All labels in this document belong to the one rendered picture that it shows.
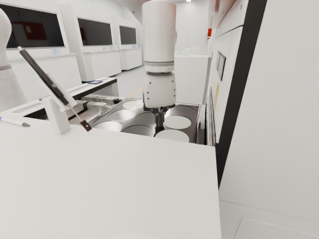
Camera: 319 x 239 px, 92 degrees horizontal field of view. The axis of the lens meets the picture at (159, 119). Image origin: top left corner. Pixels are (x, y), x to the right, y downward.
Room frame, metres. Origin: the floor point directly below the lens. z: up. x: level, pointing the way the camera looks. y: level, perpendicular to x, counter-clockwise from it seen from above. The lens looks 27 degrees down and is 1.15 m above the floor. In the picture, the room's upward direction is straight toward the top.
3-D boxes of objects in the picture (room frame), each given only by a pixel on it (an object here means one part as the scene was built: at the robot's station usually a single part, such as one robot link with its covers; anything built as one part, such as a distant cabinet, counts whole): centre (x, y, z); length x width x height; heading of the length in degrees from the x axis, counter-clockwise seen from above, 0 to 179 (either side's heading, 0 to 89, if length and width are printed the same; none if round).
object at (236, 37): (0.64, -0.23, 1.02); 0.81 x 0.03 x 0.40; 164
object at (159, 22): (0.46, 0.00, 1.17); 0.09 x 0.08 x 0.13; 167
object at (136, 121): (0.51, 0.04, 0.90); 0.34 x 0.34 x 0.01; 74
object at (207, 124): (0.47, -0.17, 0.89); 0.44 x 0.02 x 0.10; 164
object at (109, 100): (0.72, 0.26, 0.89); 0.08 x 0.03 x 0.03; 74
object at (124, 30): (7.69, 1.61, 1.00); 1.80 x 1.08 x 2.00; 164
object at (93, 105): (0.64, 0.28, 0.89); 0.08 x 0.03 x 0.03; 74
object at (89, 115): (0.56, 0.30, 0.87); 0.36 x 0.08 x 0.03; 164
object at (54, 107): (0.30, 0.21, 1.03); 0.06 x 0.04 x 0.13; 74
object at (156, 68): (0.46, 0.00, 1.09); 0.09 x 0.08 x 0.03; 109
